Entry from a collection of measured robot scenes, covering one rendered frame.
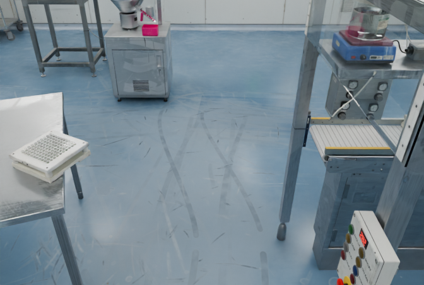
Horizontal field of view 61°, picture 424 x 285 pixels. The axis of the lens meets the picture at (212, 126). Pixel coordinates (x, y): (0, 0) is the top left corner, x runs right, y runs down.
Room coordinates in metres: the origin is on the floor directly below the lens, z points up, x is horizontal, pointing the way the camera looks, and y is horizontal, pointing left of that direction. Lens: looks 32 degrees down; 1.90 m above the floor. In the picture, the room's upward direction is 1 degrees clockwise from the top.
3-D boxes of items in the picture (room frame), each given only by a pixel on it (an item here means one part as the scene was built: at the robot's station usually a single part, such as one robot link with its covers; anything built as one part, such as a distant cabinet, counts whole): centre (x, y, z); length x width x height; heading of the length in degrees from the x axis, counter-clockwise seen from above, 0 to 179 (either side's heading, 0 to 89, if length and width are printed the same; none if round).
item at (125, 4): (3.89, 0.84, 0.95); 0.49 x 0.36 x 0.37; 91
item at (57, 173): (1.35, 0.75, 0.88); 0.24 x 0.24 x 0.02; 63
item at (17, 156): (1.35, 0.75, 0.93); 0.25 x 0.24 x 0.02; 153
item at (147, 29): (3.64, 0.64, 0.80); 0.16 x 0.12 x 0.09; 91
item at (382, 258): (0.64, -0.43, 1.05); 0.17 x 0.06 x 0.26; 1
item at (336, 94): (1.37, -0.62, 1.22); 0.22 x 0.11 x 0.20; 91
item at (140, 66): (3.84, 0.80, 0.38); 0.63 x 0.57 x 0.76; 91
